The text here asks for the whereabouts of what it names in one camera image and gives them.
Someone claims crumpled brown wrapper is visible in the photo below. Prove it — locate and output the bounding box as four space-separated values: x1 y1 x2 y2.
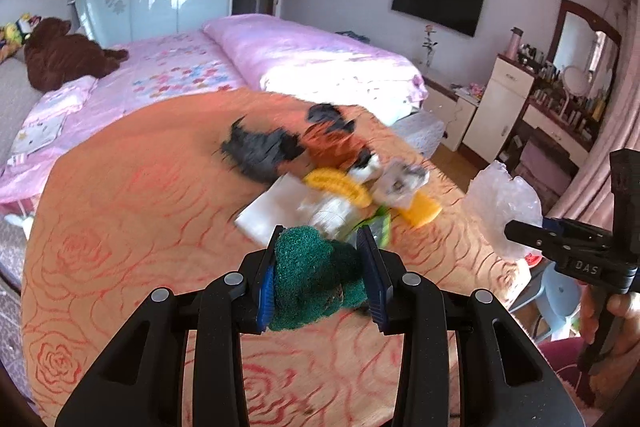
300 121 372 170

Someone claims brown teddy bear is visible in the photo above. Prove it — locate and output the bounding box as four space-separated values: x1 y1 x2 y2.
25 17 129 94

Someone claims white bedside table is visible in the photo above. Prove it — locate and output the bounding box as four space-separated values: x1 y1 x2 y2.
422 78 480 152

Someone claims white mesh cloth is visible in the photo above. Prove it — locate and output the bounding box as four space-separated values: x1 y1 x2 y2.
298 194 362 239

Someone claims yellow foam net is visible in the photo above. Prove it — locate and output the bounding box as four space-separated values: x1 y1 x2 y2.
303 168 373 208

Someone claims pink floral bed sheet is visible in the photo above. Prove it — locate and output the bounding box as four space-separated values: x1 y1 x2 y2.
1 30 246 212

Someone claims dresser mirror brown frame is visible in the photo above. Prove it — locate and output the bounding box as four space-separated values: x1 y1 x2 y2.
547 0 622 77

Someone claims orange rose pattern blanket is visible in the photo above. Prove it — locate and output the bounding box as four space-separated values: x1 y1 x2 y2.
20 86 533 427

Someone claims white tall cabinet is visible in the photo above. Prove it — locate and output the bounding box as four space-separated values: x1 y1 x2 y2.
462 55 535 162

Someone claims pink pillow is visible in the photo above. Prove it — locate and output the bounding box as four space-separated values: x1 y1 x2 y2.
10 76 98 162

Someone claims pink thermos bottle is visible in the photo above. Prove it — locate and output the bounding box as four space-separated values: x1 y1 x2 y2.
504 27 523 61

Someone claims white paper napkin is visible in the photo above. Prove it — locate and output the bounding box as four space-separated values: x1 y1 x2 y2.
234 173 321 247

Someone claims yellow green plush toy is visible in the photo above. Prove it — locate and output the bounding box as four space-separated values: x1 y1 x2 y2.
0 13 42 63

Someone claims crumpled printed white paper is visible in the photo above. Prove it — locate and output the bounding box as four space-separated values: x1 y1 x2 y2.
371 159 430 209

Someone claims person's right hand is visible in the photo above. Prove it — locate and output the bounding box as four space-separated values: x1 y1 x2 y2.
579 283 640 358

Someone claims green scouring sponge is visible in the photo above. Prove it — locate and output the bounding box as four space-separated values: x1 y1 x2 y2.
269 227 368 331

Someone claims pink folded duvet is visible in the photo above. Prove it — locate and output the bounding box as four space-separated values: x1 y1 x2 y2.
203 14 427 126

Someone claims clear plastic bag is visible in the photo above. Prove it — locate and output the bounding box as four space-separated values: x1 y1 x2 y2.
462 160 542 261

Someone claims orange foam piece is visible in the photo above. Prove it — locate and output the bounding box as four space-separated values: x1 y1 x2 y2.
398 190 442 229

